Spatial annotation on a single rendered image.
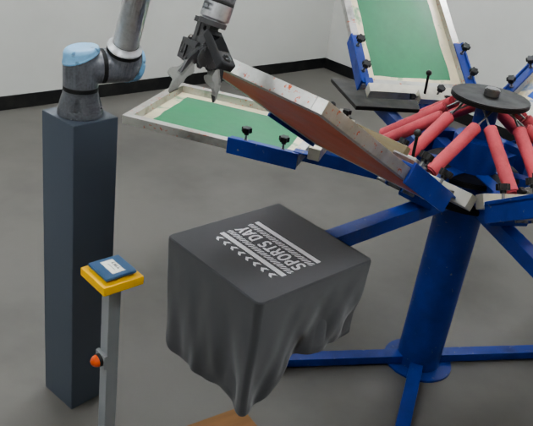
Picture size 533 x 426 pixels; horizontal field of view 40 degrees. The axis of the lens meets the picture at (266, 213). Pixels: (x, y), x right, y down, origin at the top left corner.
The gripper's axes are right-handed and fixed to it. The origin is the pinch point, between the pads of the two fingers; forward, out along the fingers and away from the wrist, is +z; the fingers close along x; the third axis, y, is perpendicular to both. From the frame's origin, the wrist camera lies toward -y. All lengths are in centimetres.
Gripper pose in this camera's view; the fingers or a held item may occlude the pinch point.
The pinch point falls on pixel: (193, 99)
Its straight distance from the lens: 186.9
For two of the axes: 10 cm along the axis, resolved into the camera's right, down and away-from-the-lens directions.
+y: -6.6, -4.1, 6.3
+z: -3.4, 9.1, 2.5
